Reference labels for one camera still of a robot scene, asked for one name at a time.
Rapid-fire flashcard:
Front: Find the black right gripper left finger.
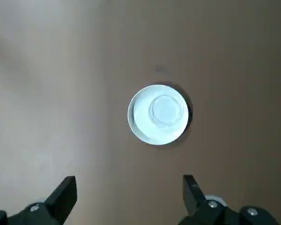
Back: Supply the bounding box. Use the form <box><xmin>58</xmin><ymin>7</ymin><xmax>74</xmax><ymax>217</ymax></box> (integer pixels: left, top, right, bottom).
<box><xmin>0</xmin><ymin>175</ymin><xmax>77</xmax><ymax>225</ymax></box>

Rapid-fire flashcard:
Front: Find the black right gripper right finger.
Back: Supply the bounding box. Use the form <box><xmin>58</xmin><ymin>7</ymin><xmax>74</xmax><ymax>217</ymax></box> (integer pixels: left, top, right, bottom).
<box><xmin>177</xmin><ymin>174</ymin><xmax>279</xmax><ymax>225</ymax></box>

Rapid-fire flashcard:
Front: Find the clear petri dish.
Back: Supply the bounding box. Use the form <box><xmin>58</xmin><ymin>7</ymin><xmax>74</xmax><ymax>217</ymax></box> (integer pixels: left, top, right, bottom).
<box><xmin>148</xmin><ymin>95</ymin><xmax>185</xmax><ymax>128</ymax></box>

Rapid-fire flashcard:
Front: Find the white round plate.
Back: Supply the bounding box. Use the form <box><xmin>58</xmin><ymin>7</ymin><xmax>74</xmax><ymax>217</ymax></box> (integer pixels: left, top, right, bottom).
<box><xmin>127</xmin><ymin>85</ymin><xmax>189</xmax><ymax>145</ymax></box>

